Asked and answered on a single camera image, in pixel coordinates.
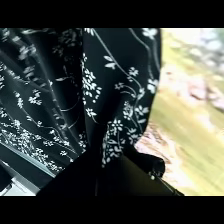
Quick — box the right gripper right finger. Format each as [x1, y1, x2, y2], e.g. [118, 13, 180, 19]
[97, 153, 185, 197]

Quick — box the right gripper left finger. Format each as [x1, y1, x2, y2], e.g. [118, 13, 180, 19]
[36, 149, 101, 197]

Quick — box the black floral garment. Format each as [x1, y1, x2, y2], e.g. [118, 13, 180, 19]
[0, 27, 166, 178]

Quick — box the silver frame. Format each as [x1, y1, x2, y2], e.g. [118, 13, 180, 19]
[0, 142, 58, 197]

